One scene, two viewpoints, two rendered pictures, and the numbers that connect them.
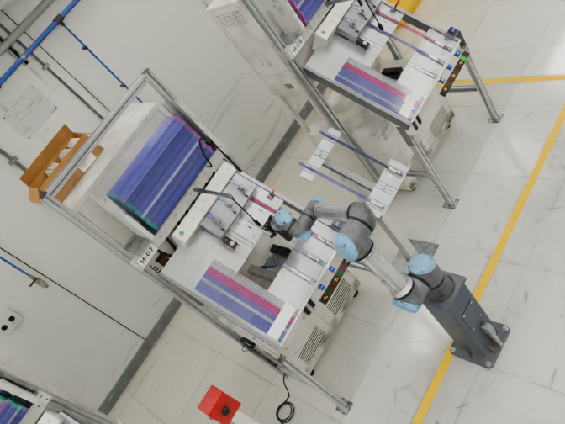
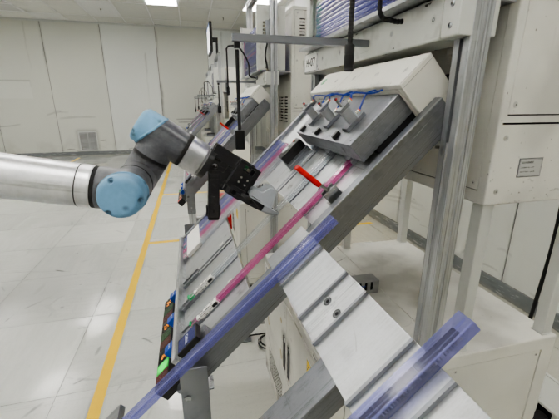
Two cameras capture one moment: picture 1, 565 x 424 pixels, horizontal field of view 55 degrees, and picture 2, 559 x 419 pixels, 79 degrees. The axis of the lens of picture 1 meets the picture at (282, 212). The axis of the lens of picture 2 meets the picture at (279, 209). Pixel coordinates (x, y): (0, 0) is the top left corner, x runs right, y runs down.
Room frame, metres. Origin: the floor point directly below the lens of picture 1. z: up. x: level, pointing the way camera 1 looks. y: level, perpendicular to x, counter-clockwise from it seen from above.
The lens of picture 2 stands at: (2.39, -0.66, 1.20)
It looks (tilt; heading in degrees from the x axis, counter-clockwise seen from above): 17 degrees down; 98
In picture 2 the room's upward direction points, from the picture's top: straight up
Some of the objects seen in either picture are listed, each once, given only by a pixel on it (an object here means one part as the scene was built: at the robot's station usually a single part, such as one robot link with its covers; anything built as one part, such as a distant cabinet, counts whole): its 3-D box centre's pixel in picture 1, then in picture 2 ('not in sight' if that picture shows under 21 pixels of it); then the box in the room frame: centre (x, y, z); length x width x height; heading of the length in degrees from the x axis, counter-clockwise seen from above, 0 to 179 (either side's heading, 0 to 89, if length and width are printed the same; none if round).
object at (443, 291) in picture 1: (435, 283); not in sight; (1.60, -0.28, 0.60); 0.15 x 0.15 x 0.10
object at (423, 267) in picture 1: (424, 271); not in sight; (1.59, -0.28, 0.72); 0.13 x 0.12 x 0.14; 110
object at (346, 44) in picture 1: (382, 91); not in sight; (2.97, -1.03, 0.65); 1.01 x 0.73 x 1.29; 22
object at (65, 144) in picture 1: (80, 147); not in sight; (2.72, 0.51, 1.82); 0.68 x 0.30 x 0.20; 112
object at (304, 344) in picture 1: (278, 298); (371, 361); (2.58, 0.40, 0.31); 0.70 x 0.65 x 0.62; 112
